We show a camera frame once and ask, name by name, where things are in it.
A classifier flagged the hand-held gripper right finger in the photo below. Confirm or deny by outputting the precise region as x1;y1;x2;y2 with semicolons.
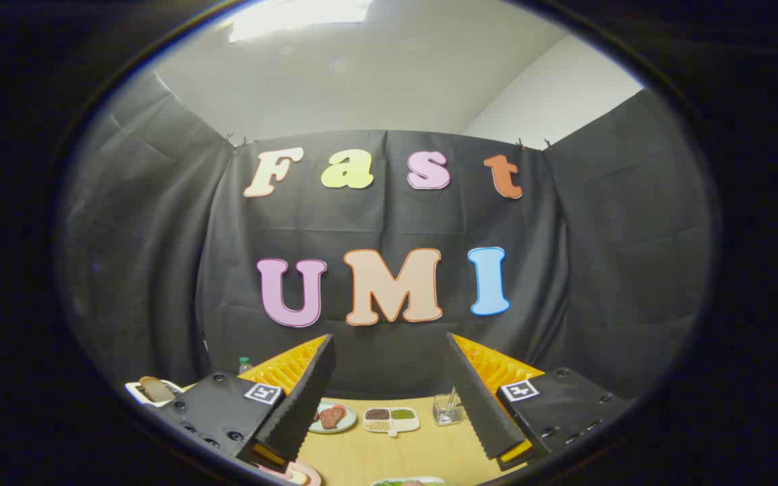
445;332;633;472

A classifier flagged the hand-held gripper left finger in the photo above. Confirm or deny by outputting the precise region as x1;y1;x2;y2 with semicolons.
159;333;337;473

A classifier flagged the plain bread slice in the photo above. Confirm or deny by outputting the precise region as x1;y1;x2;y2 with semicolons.
139;376;176;401

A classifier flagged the clear square glass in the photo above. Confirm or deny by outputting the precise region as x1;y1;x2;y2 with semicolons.
433;394;465;427

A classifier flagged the pale green oval plate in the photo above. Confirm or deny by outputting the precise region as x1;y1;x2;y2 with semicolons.
308;402;357;434

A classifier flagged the pink round plate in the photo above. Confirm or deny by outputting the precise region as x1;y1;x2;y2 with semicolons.
254;460;322;486

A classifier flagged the white divided bean dish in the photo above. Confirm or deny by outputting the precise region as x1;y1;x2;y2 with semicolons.
363;406;421;438

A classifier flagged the white toaster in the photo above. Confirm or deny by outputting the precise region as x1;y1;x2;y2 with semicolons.
126;379;184;408

